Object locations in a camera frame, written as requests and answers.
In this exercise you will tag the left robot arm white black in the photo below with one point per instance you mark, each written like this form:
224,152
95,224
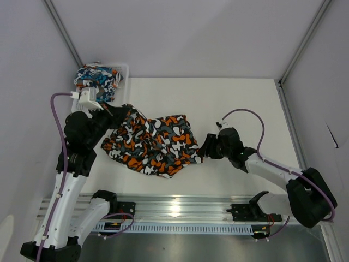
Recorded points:
59,238

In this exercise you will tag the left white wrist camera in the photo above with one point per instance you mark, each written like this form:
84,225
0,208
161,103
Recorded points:
84,100

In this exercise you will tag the aluminium corner post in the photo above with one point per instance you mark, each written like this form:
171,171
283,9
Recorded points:
63,32
306,39

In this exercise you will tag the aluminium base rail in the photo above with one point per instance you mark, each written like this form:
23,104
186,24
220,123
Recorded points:
183,208

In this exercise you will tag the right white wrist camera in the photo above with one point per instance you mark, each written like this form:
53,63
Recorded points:
222,125

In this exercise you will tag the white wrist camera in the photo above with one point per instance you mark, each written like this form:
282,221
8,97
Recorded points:
84,100
222,125

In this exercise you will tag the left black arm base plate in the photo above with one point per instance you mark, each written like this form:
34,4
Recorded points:
122,210

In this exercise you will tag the right aluminium corner post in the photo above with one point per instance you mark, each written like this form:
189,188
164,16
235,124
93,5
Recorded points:
306,39

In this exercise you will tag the right aluminium side rail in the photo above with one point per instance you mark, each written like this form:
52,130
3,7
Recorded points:
292,127

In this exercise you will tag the left aluminium corner post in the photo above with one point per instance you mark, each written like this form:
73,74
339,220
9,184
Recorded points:
63,32

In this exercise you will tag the white plastic basket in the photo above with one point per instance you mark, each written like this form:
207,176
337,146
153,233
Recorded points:
122,90

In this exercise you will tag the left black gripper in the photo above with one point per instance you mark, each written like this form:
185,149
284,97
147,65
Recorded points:
115,114

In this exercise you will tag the white slotted cable duct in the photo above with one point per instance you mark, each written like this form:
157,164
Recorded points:
175,228

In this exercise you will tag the aluminium side rail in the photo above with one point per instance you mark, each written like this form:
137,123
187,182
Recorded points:
292,127
56,189

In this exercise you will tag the left aluminium side rail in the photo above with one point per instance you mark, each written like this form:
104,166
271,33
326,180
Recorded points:
56,189

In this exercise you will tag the orange black camouflage shorts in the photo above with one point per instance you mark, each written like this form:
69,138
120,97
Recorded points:
162,146

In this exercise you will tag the blue patterned shorts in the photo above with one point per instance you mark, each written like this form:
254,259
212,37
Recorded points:
105,80

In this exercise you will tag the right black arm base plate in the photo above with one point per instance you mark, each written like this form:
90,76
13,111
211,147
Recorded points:
250,213

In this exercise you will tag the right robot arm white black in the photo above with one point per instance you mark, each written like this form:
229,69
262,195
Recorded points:
307,197

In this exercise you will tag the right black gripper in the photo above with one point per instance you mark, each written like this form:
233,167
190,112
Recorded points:
210,141

